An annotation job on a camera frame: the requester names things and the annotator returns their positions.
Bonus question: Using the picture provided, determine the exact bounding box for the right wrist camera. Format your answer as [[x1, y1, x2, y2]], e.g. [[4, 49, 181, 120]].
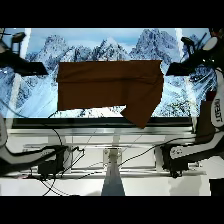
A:
[[180, 36, 202, 55]]

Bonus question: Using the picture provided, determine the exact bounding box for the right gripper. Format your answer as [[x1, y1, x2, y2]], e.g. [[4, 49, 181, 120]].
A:
[[176, 59, 218, 77]]

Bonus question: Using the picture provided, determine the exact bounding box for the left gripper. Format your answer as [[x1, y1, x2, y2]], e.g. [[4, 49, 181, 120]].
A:
[[0, 49, 40, 76]]

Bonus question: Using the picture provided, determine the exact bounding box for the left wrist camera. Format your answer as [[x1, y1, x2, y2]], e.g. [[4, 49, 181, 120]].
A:
[[10, 31, 27, 55]]

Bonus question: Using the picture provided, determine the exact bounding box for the brown garment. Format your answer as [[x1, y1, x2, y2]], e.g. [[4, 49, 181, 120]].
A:
[[56, 59, 165, 130]]

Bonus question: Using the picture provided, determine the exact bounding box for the silver frame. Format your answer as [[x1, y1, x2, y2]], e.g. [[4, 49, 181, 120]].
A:
[[6, 125, 208, 197]]

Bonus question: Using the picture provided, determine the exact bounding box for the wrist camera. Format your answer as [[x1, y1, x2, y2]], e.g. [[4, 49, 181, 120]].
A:
[[10, 31, 27, 55], [180, 36, 202, 55]]

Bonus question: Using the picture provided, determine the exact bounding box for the black cable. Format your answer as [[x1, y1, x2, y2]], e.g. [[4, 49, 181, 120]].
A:
[[118, 131, 204, 168], [41, 111, 68, 197]]

